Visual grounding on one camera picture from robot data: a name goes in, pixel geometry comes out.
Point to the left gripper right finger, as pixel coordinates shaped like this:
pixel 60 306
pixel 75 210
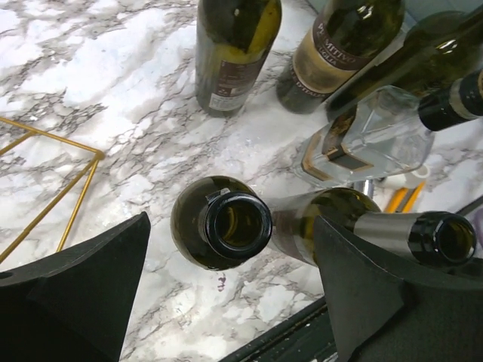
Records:
pixel 383 307

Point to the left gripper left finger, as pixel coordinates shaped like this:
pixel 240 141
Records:
pixel 75 305

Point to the green wine bottle front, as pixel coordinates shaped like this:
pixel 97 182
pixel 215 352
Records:
pixel 436 238

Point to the green wine bottle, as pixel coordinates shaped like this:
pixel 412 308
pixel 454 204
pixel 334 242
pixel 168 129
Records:
pixel 233 40
pixel 219 223
pixel 436 238

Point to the clear square liquor bottle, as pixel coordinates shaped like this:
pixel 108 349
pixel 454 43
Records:
pixel 379 137

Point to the green wine bottle back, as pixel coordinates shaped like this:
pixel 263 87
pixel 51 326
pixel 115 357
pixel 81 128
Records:
pixel 233 40

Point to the dark wine bottle right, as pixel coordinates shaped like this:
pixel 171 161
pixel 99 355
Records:
pixel 438 50

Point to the wine bottle cream label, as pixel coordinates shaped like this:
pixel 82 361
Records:
pixel 343 39

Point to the yellow utility knife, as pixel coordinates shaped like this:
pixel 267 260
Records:
pixel 403 200

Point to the white plastic pipe fitting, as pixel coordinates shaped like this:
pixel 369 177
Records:
pixel 408 180

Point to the chrome faucet handle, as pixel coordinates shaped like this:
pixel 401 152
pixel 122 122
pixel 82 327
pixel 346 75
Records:
pixel 366 187

